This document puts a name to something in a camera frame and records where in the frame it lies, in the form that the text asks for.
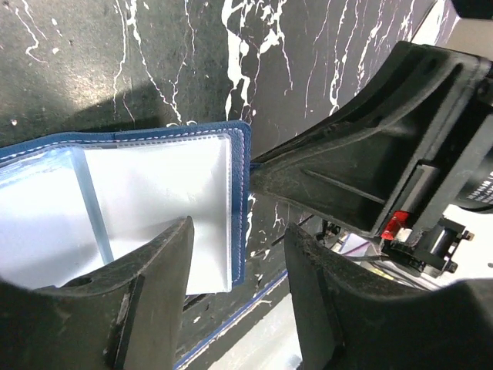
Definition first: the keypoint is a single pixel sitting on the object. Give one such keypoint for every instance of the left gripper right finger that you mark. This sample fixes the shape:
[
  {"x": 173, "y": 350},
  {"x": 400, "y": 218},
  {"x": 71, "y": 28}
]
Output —
[{"x": 350, "y": 318}]

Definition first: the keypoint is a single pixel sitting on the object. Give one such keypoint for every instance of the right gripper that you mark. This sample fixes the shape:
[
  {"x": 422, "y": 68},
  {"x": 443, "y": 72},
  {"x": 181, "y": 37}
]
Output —
[{"x": 408, "y": 158}]

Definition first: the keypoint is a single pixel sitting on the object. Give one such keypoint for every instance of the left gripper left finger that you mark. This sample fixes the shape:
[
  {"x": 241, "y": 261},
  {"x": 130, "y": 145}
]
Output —
[{"x": 125, "y": 315}]

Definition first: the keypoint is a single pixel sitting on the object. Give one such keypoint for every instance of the blue card holder wallet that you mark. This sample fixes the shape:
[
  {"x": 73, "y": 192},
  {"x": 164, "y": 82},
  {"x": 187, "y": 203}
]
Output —
[{"x": 74, "y": 202}]

